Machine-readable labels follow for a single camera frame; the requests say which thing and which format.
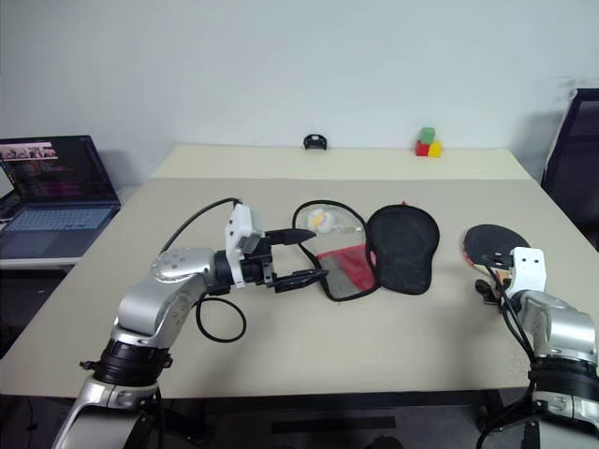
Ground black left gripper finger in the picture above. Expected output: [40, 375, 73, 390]
[266, 227, 316, 247]
[272, 268, 329, 296]

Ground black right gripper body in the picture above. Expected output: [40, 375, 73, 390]
[495, 267, 515, 301]

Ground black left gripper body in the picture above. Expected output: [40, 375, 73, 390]
[241, 237, 277, 289]

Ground table tennis paddle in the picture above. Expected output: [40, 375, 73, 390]
[462, 224, 533, 282]

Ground black red paddle case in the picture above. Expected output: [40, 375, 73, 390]
[292, 199, 442, 303]

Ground white and yellow small object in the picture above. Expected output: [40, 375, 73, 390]
[305, 209, 336, 233]

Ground black office chair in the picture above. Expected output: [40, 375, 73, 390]
[540, 87, 599, 238]

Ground dark blue laptop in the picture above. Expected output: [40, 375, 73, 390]
[0, 135, 124, 259]

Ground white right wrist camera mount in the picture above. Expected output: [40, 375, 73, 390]
[506, 247, 548, 295]

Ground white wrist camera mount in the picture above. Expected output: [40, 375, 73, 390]
[506, 247, 548, 295]
[224, 203, 266, 287]

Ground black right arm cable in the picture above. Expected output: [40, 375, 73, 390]
[475, 264, 542, 445]

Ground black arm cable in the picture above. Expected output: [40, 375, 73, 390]
[158, 197, 249, 345]
[475, 264, 542, 445]

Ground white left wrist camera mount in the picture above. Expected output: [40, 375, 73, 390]
[224, 203, 266, 287]

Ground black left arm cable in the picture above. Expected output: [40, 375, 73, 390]
[158, 197, 249, 345]

